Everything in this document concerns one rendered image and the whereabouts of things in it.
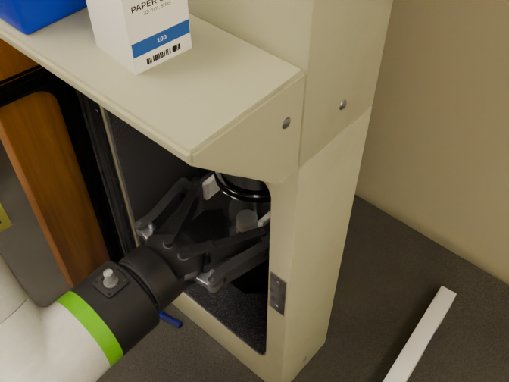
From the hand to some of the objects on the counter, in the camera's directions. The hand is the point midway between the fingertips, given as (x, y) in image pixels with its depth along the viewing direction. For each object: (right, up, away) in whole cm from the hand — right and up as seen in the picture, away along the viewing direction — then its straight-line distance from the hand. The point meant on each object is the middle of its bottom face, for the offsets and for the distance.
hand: (254, 190), depth 73 cm
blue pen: (-18, -19, +17) cm, 31 cm away
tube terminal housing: (0, -15, +21) cm, 26 cm away
